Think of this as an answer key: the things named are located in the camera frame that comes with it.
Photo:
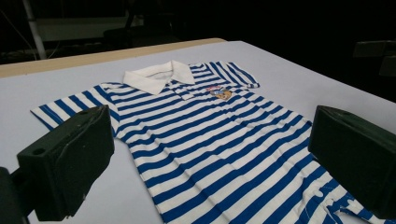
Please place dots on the blue white striped polo shirt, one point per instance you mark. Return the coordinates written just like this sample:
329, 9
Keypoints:
211, 140

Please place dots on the white desk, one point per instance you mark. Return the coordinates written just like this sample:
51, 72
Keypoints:
77, 29

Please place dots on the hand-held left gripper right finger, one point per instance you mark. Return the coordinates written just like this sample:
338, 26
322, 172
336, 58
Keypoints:
358, 155

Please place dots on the light wooden table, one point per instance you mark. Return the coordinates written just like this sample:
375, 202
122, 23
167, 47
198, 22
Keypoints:
77, 59

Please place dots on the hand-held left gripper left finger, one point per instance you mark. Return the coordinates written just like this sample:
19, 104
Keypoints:
65, 161

